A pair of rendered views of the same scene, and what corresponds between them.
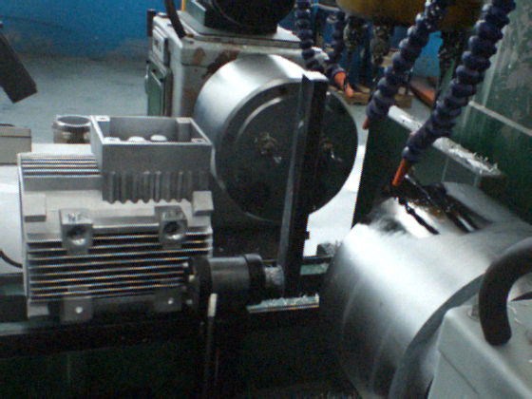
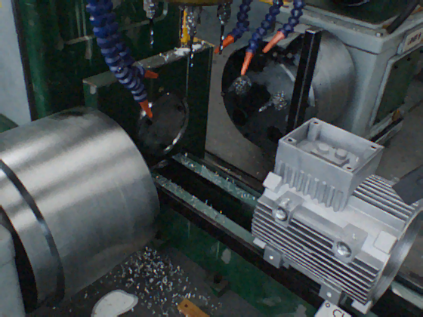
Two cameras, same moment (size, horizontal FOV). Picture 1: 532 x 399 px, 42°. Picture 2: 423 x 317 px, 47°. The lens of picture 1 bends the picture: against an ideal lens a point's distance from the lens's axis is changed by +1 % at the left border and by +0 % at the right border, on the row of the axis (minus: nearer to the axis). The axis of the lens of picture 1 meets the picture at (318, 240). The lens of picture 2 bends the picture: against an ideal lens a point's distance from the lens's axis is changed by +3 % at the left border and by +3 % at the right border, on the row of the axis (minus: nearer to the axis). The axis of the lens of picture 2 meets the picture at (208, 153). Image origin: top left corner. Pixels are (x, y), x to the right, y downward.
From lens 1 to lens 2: 1.37 m
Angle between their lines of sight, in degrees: 94
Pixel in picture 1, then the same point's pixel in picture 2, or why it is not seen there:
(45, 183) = not seen: hidden behind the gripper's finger
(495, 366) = (396, 35)
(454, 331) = (387, 41)
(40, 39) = not seen: outside the picture
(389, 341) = (348, 84)
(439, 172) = (183, 70)
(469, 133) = (99, 56)
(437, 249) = (327, 50)
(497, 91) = not seen: hidden behind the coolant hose
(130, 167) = (361, 154)
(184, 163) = (327, 136)
